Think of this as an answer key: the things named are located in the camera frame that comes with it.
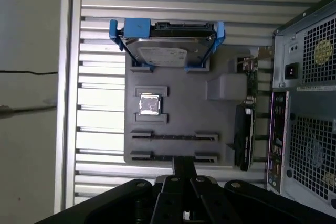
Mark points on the hard disk in blue carrier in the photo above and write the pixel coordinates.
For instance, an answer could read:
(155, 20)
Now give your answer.
(162, 53)

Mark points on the black and grey PC case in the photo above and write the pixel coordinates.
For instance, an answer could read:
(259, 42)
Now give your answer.
(315, 155)

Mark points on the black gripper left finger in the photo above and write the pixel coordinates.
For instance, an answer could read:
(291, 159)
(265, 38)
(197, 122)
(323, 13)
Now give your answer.
(168, 203)

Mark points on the grey parts rack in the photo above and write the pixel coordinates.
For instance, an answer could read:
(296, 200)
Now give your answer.
(183, 98)

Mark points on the silver CPU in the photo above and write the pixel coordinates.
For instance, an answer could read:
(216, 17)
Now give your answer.
(149, 104)

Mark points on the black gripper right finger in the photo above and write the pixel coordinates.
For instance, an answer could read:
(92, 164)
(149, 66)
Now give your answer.
(210, 203)

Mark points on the green graphics card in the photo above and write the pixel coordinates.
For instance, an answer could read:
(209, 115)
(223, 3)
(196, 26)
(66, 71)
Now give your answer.
(244, 140)

